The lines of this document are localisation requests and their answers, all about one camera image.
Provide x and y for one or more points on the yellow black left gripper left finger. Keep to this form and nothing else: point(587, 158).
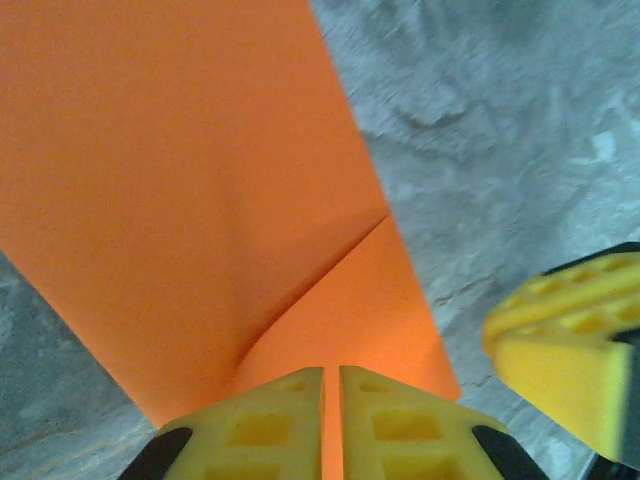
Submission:
point(260, 435)

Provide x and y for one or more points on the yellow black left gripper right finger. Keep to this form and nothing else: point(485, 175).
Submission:
point(400, 430)

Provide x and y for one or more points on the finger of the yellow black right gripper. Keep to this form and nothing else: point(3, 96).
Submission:
point(560, 370)

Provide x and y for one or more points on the orange paper sheet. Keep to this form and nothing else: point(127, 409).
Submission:
point(175, 175)

